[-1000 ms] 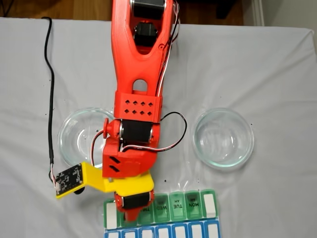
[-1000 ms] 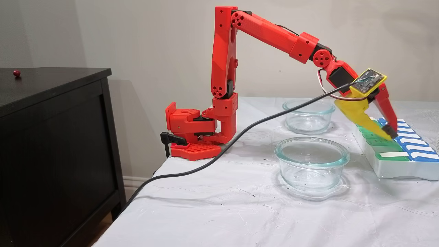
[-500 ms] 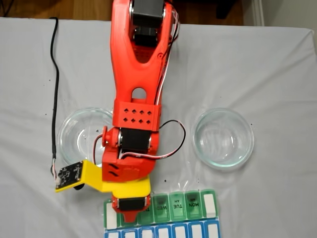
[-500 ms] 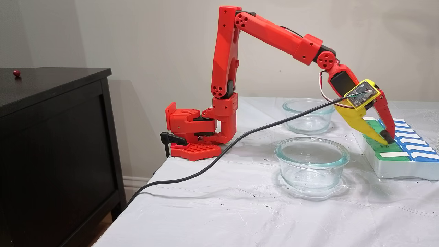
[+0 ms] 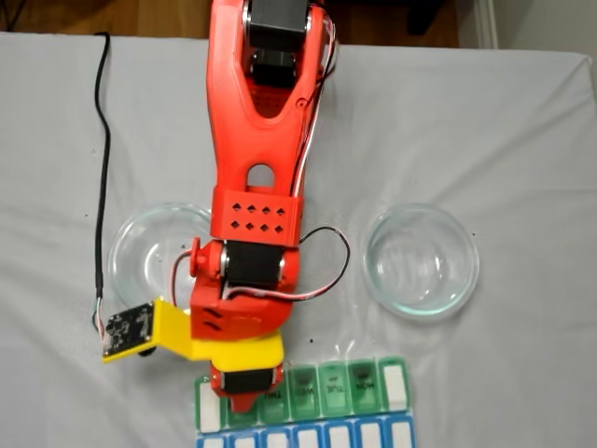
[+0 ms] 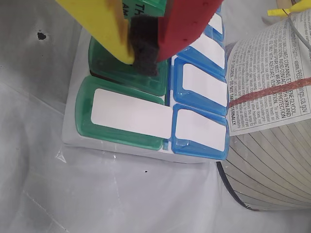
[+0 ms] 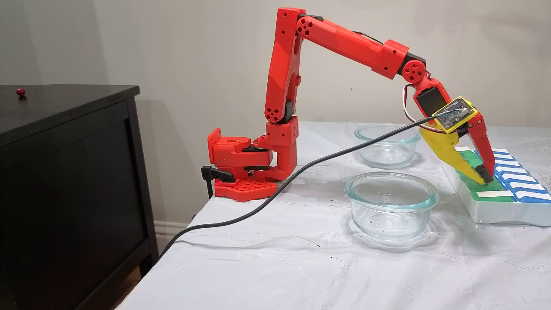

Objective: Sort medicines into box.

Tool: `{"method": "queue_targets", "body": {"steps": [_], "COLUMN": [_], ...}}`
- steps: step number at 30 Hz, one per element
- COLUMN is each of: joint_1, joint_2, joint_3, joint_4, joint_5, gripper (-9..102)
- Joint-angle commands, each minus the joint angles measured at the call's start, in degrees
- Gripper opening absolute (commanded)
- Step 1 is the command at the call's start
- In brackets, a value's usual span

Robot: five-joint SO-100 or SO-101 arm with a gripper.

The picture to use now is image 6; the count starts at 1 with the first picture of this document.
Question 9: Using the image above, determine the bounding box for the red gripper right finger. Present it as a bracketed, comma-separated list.
[128, 0, 223, 77]

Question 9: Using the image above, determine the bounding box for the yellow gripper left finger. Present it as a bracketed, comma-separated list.
[54, 0, 136, 65]

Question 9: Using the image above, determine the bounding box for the weekly pill organizer box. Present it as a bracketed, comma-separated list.
[62, 0, 230, 164]

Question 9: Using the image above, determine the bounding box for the brown rubber band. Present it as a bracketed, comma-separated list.
[228, 77, 311, 107]

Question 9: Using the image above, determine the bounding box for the printed label cylindrical container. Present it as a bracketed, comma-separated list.
[215, 0, 311, 212]

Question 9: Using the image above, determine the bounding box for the white table cover sheet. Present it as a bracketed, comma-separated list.
[0, 0, 311, 233]

